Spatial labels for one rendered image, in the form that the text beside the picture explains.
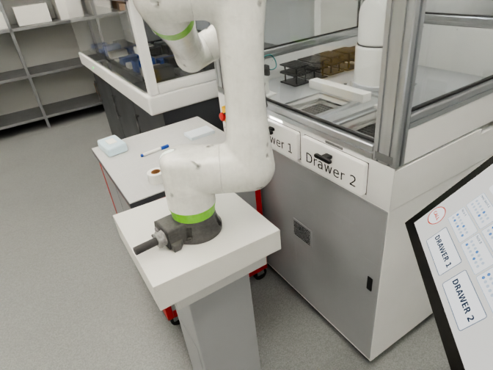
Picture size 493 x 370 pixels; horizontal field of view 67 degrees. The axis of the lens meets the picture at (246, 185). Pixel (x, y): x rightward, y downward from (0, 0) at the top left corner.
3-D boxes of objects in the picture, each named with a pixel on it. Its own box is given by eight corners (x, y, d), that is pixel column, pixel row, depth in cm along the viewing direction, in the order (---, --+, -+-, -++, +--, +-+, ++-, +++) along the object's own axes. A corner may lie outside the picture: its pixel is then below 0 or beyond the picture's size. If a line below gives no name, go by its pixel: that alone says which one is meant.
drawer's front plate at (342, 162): (362, 196, 115) (364, 165, 109) (301, 163, 136) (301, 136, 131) (365, 194, 115) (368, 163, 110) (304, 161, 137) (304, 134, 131)
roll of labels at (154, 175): (147, 186, 145) (144, 177, 143) (150, 176, 151) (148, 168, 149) (165, 183, 145) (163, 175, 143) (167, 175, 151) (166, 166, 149)
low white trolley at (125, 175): (171, 336, 175) (129, 202, 135) (130, 263, 221) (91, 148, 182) (271, 280, 199) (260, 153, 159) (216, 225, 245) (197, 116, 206)
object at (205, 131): (191, 141, 178) (191, 137, 177) (184, 135, 184) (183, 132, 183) (215, 133, 183) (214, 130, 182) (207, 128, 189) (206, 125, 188)
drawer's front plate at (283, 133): (296, 161, 138) (296, 133, 133) (254, 137, 160) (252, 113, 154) (300, 159, 139) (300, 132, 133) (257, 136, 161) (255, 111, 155)
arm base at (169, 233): (147, 272, 92) (142, 254, 88) (124, 244, 102) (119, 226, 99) (232, 228, 105) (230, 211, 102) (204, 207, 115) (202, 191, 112)
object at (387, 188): (389, 212, 110) (394, 169, 102) (221, 120, 186) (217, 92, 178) (549, 122, 149) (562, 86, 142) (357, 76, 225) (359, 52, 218)
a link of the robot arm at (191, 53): (204, 26, 92) (182, -15, 92) (163, 48, 92) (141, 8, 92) (216, 66, 128) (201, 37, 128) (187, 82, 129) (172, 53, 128)
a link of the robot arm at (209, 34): (238, 15, 115) (229, 9, 123) (202, 35, 115) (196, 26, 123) (254, 56, 123) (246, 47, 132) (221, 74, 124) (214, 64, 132)
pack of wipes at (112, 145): (128, 150, 175) (126, 142, 172) (109, 158, 170) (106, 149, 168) (117, 142, 185) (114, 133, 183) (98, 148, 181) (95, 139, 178)
